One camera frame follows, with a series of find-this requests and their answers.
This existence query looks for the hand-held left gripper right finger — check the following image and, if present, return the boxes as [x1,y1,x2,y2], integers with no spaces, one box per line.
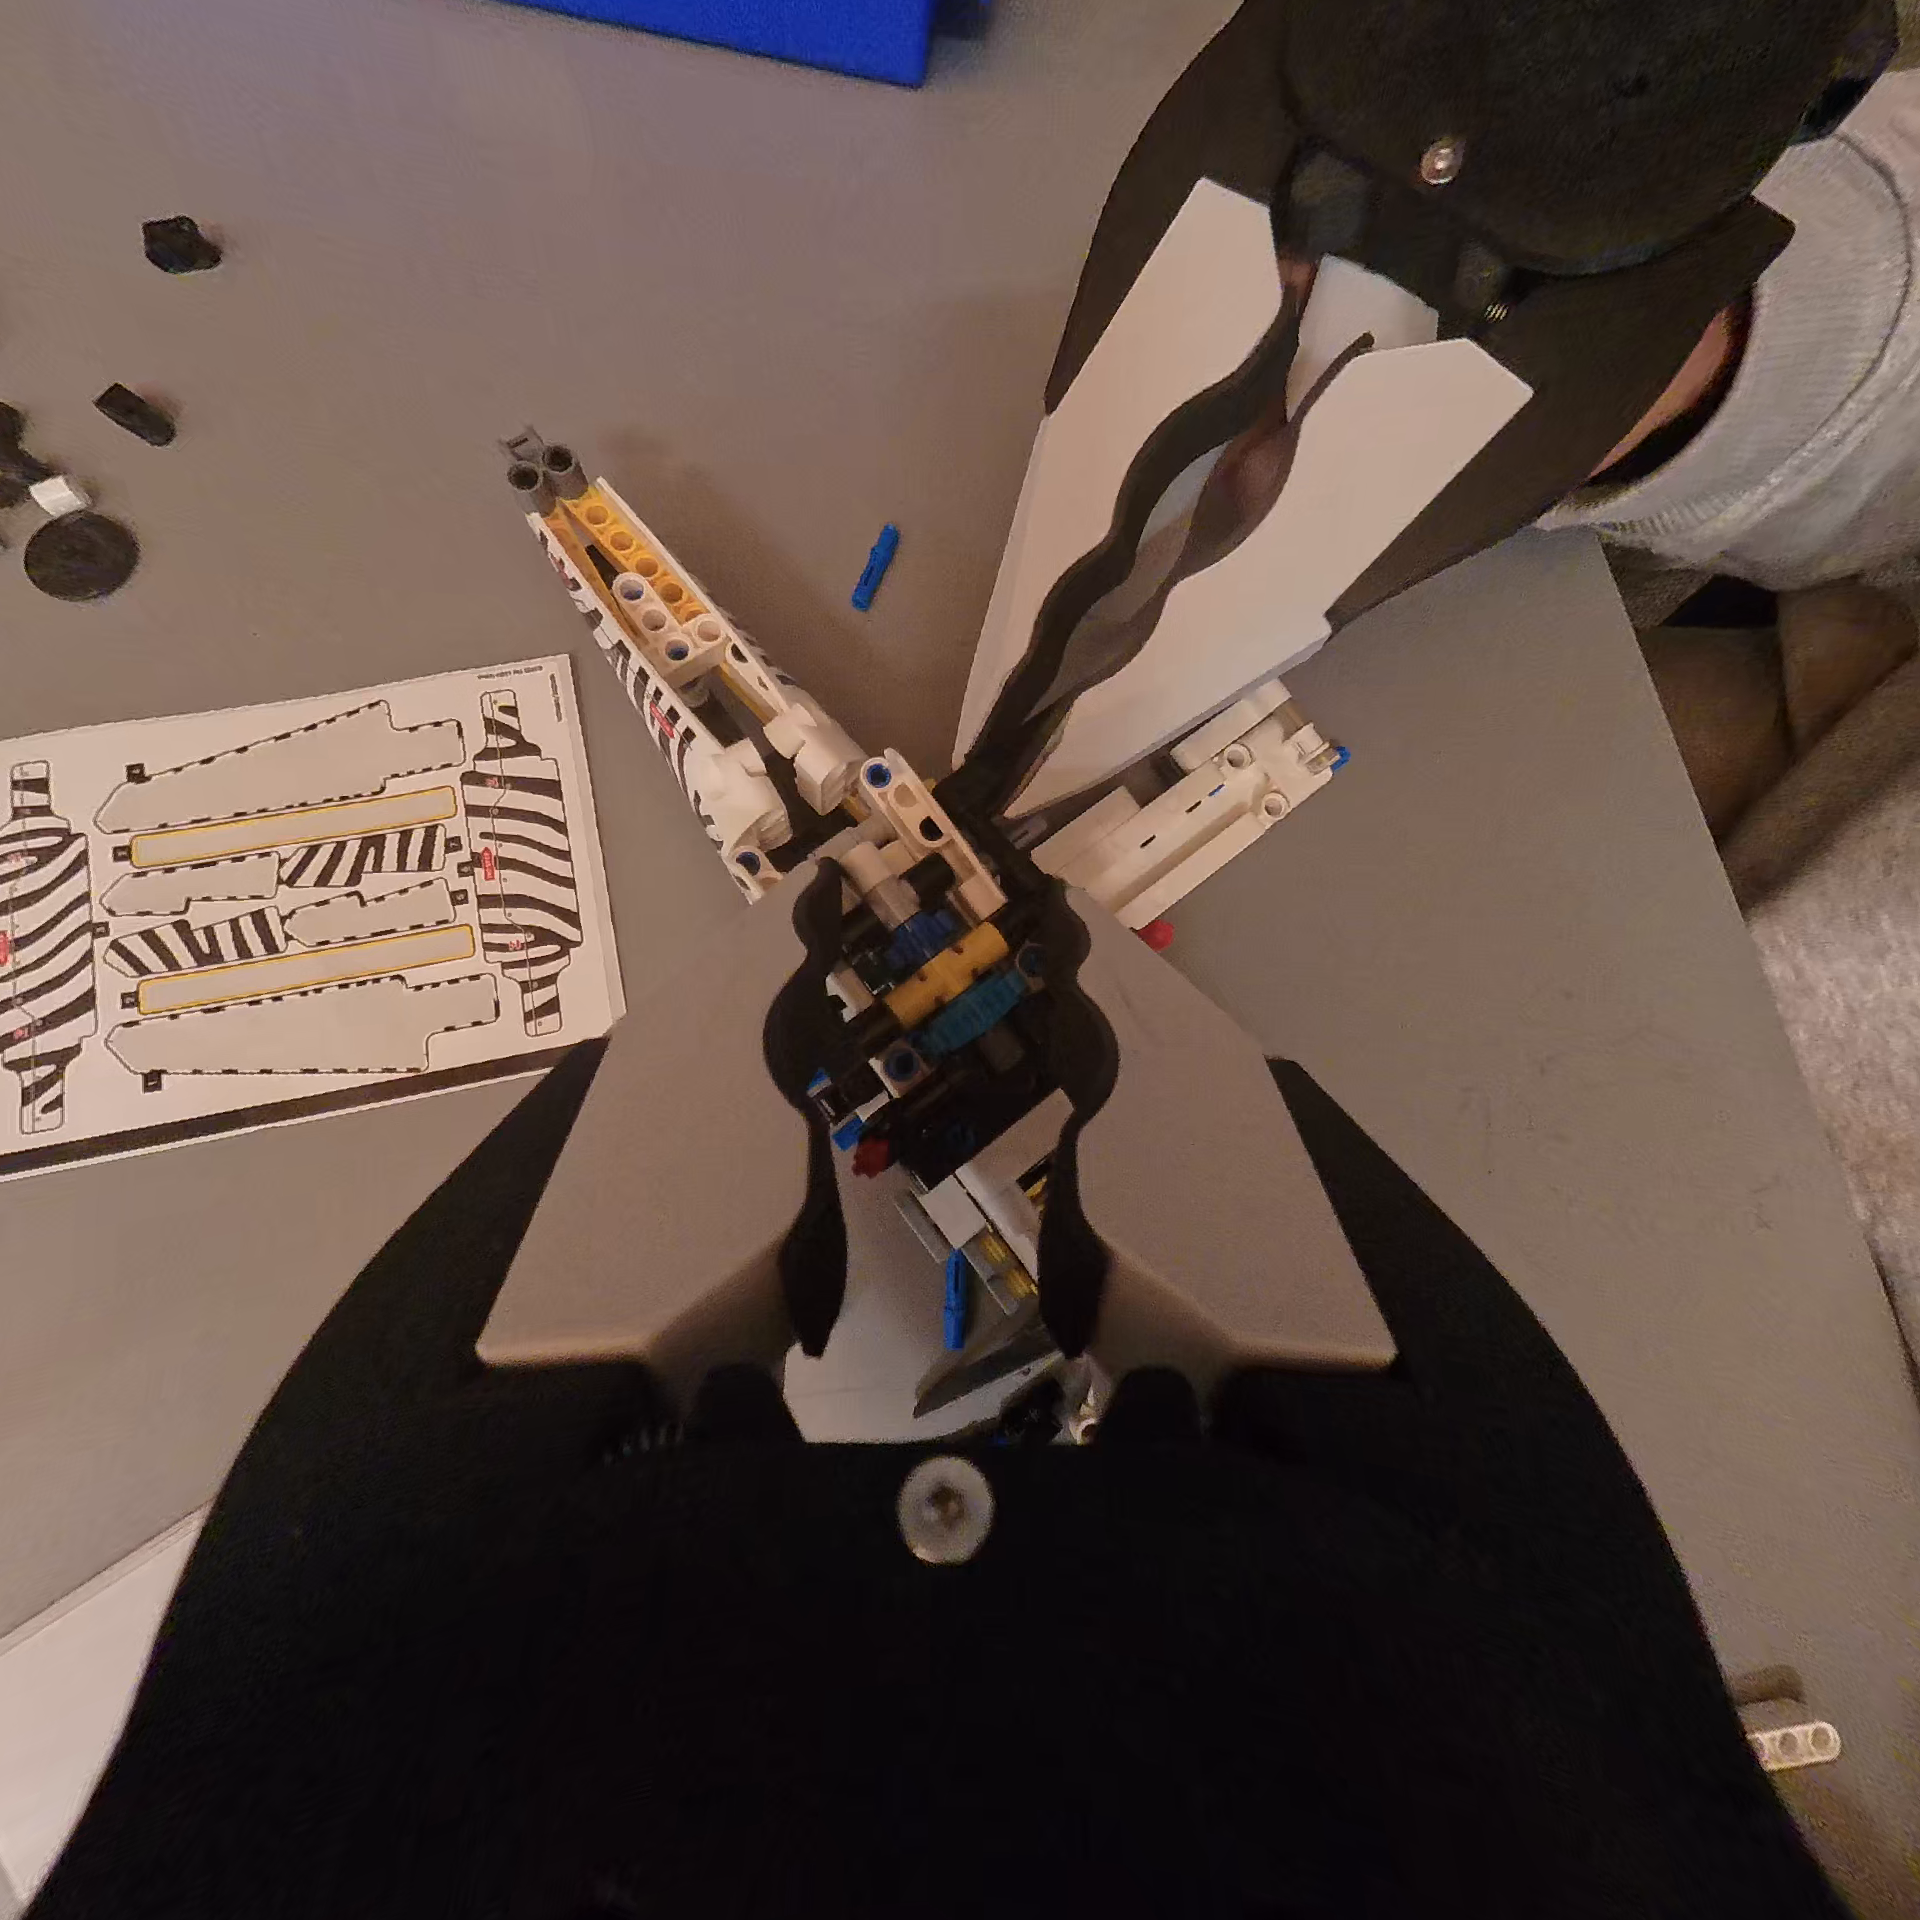
[1035,882,1403,1373]

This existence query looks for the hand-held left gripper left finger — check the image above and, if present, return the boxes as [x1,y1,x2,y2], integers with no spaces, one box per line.
[479,861,857,1366]

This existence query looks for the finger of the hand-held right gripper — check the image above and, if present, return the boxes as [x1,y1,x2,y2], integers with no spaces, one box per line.
[1007,333,1536,817]
[951,175,1299,768]

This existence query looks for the white lego skid assembly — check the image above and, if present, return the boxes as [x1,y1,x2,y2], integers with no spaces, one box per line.
[1035,681,1360,933]

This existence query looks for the long black lego beam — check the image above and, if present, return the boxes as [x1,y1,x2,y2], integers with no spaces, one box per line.
[937,703,1051,846]

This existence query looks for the zebra striped lego helicopter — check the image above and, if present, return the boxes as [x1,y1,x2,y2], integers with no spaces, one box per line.
[503,428,1187,1418]

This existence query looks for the lego instruction booklet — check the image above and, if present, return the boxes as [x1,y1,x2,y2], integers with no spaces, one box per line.
[0,1506,203,1863]

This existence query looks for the small grey black lego assembly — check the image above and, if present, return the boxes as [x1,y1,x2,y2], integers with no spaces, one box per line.
[0,401,97,522]

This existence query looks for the person's right hand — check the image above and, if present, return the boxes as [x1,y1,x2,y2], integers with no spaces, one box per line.
[1207,420,1296,528]

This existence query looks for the zebra sticker sheet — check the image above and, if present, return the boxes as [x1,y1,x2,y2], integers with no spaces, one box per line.
[0,650,629,1185]

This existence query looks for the blue plastic bin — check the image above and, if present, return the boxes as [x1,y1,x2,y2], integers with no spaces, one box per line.
[511,0,993,89]

